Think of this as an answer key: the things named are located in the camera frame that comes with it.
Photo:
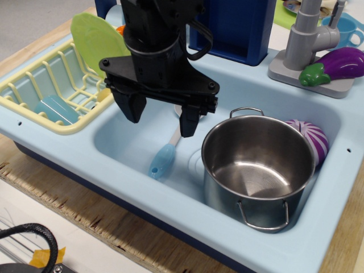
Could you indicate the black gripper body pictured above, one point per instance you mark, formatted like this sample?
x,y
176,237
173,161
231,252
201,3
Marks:
x,y
164,75

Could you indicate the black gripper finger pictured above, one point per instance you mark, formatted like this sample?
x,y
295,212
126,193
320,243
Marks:
x,y
189,119
130,101

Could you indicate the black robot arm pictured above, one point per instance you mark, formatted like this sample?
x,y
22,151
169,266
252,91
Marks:
x,y
164,38

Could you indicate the stainless steel pot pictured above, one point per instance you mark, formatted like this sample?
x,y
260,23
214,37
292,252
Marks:
x,y
256,169

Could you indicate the light blue toy sink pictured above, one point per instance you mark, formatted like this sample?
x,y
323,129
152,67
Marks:
x,y
110,157

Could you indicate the orange toy piece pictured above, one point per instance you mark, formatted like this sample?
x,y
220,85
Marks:
x,y
120,29

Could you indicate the yellow dish rack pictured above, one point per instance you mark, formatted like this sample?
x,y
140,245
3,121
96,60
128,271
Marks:
x,y
62,72

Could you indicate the green toy plate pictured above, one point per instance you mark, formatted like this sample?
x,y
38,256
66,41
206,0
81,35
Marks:
x,y
96,39

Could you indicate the light blue toy cup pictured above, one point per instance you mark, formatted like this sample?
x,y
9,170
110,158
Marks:
x,y
56,109

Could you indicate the dark blue plastic backboard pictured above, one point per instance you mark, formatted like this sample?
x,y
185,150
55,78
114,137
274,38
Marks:
x,y
235,30

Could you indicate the green tray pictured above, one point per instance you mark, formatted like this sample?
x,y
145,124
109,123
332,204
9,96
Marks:
x,y
283,17

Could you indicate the purple striped toy onion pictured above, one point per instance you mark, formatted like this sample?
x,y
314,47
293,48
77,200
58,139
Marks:
x,y
315,136

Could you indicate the grey toy faucet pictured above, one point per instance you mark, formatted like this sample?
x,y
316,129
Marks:
x,y
306,38

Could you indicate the patterned toy plate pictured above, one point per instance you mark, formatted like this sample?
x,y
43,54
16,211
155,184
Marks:
x,y
292,6

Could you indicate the purple toy eggplant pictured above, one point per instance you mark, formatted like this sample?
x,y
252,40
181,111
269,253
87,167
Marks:
x,y
339,64

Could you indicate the yellow masking tape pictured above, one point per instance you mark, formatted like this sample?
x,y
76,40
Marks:
x,y
40,258

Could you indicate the blue handled toy spoon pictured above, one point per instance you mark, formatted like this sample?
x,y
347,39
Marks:
x,y
164,157

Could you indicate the blue mug with handle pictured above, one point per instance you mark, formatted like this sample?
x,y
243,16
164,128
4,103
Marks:
x,y
351,32

